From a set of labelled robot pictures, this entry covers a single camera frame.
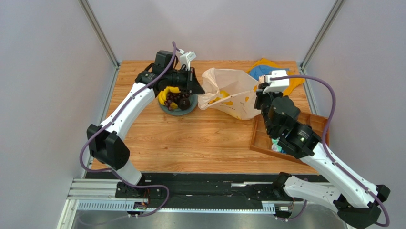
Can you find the teal white rolled socks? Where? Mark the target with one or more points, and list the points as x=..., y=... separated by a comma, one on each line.
x=275, y=146

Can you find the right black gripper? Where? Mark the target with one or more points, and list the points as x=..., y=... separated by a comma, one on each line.
x=260, y=100

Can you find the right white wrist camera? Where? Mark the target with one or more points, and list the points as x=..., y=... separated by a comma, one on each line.
x=275, y=84

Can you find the brown wooden divided tray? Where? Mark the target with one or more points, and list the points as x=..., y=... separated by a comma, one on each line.
x=262, y=143

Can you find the grey-blue fruit plate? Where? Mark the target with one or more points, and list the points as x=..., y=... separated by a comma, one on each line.
x=193, y=98

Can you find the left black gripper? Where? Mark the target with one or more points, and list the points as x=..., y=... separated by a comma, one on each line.
x=187, y=74

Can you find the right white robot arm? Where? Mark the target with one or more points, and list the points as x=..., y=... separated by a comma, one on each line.
x=355, y=200

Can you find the dark purple grapes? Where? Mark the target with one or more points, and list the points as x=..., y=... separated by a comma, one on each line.
x=173, y=101

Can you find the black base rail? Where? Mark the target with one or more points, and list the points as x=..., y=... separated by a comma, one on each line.
x=203, y=193

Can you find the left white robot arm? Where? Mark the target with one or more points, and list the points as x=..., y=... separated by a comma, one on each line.
x=170, y=79

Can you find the blue bucket hat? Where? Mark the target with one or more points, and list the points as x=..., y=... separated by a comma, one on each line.
x=261, y=70

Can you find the translucent plastic bag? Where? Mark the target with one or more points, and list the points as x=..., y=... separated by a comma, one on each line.
x=230, y=91

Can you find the yellow banana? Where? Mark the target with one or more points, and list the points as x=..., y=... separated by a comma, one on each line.
x=224, y=99
x=168, y=95

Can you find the yellow cloth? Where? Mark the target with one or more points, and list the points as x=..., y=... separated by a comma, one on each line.
x=294, y=82

